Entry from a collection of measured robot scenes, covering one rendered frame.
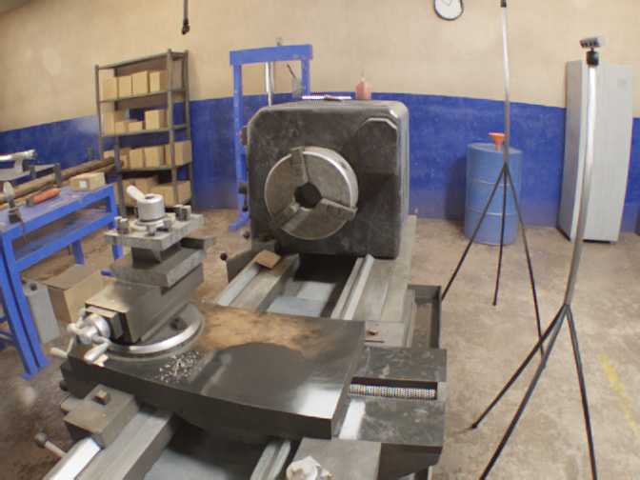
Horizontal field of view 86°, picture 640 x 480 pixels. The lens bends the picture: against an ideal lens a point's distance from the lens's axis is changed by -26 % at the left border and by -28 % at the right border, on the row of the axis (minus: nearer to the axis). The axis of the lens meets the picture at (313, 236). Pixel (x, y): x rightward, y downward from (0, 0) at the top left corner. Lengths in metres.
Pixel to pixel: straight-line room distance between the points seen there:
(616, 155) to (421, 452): 4.15
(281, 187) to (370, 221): 0.33
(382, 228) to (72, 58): 5.86
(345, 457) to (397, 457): 0.10
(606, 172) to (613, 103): 0.70
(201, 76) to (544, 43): 3.91
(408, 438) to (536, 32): 4.51
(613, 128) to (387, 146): 3.51
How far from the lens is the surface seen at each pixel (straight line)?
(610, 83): 4.56
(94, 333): 0.83
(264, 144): 1.49
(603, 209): 4.68
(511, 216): 4.24
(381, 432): 0.74
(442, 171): 4.76
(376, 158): 1.35
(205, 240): 0.97
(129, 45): 6.01
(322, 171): 1.23
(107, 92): 5.75
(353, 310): 1.17
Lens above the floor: 1.40
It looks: 19 degrees down
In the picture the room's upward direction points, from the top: 2 degrees counter-clockwise
